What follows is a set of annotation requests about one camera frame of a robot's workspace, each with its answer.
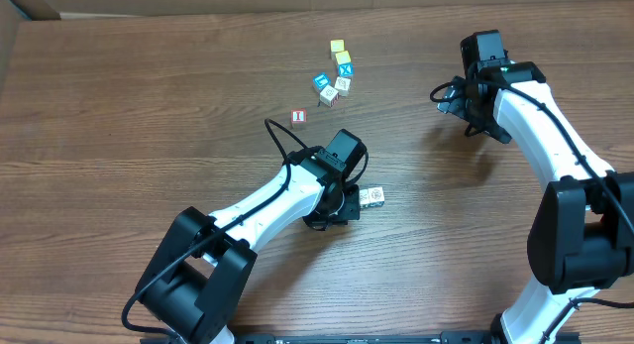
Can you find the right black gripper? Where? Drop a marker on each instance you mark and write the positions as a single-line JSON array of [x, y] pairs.
[[454, 101]]

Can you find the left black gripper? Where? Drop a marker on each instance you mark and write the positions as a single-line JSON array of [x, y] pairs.
[[350, 207]]

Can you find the wooden ladybug block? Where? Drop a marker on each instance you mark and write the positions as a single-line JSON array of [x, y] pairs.
[[364, 198]]

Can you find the red letter I block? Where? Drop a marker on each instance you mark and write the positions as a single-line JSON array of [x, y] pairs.
[[298, 118]]

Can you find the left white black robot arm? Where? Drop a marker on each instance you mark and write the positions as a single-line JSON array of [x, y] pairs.
[[197, 275]]

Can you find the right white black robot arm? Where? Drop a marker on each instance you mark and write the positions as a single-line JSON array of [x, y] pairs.
[[581, 240]]

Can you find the wooden letter O block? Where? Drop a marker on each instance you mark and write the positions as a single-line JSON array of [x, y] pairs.
[[329, 96]]

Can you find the wooden turtle block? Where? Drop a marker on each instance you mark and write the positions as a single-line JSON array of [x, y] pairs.
[[343, 85]]

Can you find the blue letter L block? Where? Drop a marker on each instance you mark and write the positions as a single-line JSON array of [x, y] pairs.
[[320, 81]]

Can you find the blue letter X block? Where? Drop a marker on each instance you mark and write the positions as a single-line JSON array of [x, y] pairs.
[[346, 70]]

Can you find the yellow block near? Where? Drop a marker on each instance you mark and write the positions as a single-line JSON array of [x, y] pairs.
[[342, 57]]

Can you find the yellow block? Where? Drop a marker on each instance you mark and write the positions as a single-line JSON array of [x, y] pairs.
[[337, 46], [342, 57]]

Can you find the yellow block far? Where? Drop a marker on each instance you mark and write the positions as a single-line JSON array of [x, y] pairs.
[[337, 46]]

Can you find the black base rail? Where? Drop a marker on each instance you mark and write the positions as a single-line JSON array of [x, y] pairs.
[[447, 337]]

